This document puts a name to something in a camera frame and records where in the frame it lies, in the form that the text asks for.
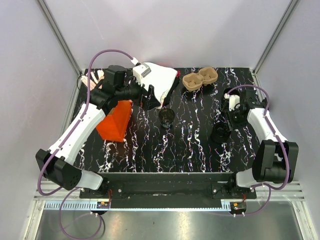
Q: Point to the stack of white napkins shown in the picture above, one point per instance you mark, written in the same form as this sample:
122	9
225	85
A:
161	78

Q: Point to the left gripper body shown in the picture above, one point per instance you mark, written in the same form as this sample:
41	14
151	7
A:
141	90

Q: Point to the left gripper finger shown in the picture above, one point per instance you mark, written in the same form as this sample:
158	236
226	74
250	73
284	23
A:
144	100
152	101

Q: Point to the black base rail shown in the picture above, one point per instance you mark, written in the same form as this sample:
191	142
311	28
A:
169	191

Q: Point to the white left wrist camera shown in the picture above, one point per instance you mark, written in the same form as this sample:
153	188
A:
140	70

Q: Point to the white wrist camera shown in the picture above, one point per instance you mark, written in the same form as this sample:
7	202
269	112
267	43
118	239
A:
233	101
140	70

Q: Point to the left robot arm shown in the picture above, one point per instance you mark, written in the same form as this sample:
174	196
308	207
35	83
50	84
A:
57	163

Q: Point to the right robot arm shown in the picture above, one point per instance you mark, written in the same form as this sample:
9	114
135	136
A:
275	161

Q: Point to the black tall coffee cup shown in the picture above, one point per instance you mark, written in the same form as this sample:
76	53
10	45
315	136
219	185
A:
166	117

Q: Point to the black cloth under napkins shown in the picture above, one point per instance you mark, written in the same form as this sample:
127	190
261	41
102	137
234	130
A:
173	87

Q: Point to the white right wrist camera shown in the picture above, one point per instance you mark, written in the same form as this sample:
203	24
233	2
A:
233	101

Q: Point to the orange paper bag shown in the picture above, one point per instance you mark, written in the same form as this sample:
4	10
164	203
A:
114	125

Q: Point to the black cup lid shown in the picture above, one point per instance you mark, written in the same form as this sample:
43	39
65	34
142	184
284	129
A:
220	133

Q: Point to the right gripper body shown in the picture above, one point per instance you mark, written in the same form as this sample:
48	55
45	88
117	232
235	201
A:
236	121

